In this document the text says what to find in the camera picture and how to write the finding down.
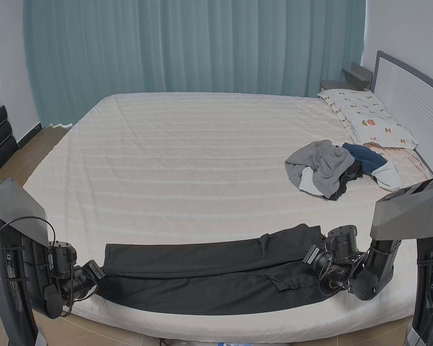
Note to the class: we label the black T-shirt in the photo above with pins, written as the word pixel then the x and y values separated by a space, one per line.
pixel 202 276

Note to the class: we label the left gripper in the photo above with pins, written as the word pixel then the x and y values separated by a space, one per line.
pixel 94 272

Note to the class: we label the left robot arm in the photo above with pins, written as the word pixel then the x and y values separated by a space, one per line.
pixel 21 207

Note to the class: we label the bed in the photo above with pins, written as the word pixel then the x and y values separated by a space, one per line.
pixel 202 132

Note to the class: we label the grey bedside table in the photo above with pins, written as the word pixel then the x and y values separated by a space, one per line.
pixel 357 73

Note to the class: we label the white printed pillow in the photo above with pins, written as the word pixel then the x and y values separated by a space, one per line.
pixel 368 115

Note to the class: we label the pile of clothes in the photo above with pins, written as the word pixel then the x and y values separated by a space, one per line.
pixel 321 160

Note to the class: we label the blue-green curtain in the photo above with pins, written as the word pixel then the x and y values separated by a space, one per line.
pixel 184 31

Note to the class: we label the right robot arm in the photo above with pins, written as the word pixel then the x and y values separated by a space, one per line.
pixel 407 207

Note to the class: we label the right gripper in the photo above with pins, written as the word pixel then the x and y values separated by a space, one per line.
pixel 317 258

